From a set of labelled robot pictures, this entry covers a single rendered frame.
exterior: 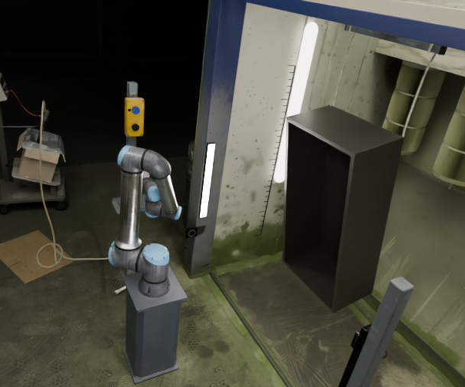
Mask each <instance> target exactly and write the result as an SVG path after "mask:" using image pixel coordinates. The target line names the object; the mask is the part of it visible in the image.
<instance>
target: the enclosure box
mask: <svg viewBox="0 0 465 387"><path fill-rule="evenodd" d="M403 142H404V137H402V136H400V135H398V134H395V133H393V132H391V131H389V130H386V129H384V128H382V127H379V126H377V125H376V124H372V123H370V122H369V121H365V120H364V119H362V118H359V117H357V116H355V115H352V114H350V113H347V112H346V111H343V110H341V109H339V108H337V107H334V106H330V105H328V106H325V107H320V108H317V109H313V110H311V111H305V112H303V113H299V114H295V115H291V116H288V117H286V144H285V173H284V229H283V259H282V261H283V262H284V263H285V264H286V265H287V266H288V267H289V268H290V269H291V270H292V271H293V272H294V273H295V274H296V275H297V276H298V277H299V278H300V279H301V280H302V281H303V282H304V284H305V285H306V286H307V287H308V288H309V289H310V290H311V291H312V292H313V293H314V294H315V295H316V296H317V297H318V298H319V299H320V300H321V301H322V302H323V303H324V304H325V305H326V306H327V307H328V308H329V309H330V310H331V311H332V312H333V313H335V312H336V311H338V310H340V309H343V308H344V307H346V306H348V305H350V304H351V303H354V302H356V301H358V300H359V299H362V298H364V297H365V296H367V295H369V294H371V293H372V292H373V288H374V281H375V277H376V273H377V266H378V262H379V258H380V252H381V247H382V243H383V239H384V232H385V228H386V224H387V218H388V213H389V209H390V202H391V198H392V194H393V190H394V184H395V180H396V175H397V168H398V164H399V160H400V153H401V150H402V146H403Z"/></svg>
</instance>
